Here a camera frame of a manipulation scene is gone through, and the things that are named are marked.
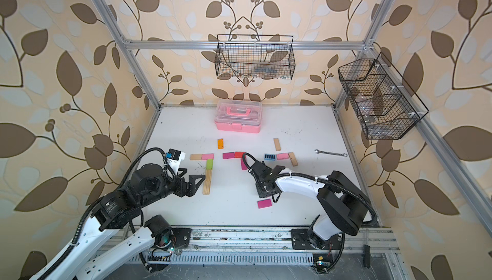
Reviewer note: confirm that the silver wrench on table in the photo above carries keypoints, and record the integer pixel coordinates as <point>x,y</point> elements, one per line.
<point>317,151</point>

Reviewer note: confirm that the light pink block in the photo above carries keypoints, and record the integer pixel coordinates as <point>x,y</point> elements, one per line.
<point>282,156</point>
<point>207,156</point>

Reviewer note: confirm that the magenta block bottom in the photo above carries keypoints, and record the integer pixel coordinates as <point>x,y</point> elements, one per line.
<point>265,203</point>

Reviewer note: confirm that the light pink block top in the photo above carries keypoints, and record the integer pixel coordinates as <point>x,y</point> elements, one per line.
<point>282,156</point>

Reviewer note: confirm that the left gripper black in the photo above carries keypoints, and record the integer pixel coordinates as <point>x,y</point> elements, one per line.
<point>182,191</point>

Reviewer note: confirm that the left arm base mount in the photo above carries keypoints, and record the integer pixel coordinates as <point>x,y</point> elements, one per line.
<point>173,241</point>

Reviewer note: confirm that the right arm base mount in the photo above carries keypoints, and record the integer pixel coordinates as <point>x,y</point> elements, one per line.
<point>304,239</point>

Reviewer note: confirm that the black wire basket back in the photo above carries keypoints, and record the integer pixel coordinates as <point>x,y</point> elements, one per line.
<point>270,57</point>

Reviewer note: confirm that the orange block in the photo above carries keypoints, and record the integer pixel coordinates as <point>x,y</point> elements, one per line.
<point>220,144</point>

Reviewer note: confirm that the black wire basket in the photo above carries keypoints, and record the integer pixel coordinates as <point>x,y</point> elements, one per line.
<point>270,57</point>
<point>385,104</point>

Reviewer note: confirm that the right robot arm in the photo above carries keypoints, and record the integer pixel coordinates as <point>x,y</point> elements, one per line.
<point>346,206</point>

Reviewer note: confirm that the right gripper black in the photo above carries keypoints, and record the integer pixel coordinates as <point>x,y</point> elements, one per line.
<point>259,190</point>

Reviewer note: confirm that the magenta block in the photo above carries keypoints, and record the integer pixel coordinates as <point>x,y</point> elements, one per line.
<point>229,155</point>
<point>265,203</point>
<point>243,165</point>

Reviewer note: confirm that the black wire basket right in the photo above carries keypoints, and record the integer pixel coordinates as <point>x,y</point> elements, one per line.
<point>385,104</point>

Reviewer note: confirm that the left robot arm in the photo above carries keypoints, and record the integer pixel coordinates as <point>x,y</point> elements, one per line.
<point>113,229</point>

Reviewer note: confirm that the blue striped block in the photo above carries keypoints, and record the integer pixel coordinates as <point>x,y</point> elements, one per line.
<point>270,157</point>

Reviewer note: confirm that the aluminium frame rail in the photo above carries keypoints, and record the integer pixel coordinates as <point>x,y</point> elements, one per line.
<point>221,245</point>

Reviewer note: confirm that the pink plastic storage box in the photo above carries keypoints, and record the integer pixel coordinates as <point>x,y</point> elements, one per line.
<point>238,116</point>

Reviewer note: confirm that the wooden dotted block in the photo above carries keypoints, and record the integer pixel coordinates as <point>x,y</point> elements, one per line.
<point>277,144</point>

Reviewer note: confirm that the lime green block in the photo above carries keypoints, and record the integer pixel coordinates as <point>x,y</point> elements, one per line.
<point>209,164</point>

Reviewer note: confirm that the wooden block horizontal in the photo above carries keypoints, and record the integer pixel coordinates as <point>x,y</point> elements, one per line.
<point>293,159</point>

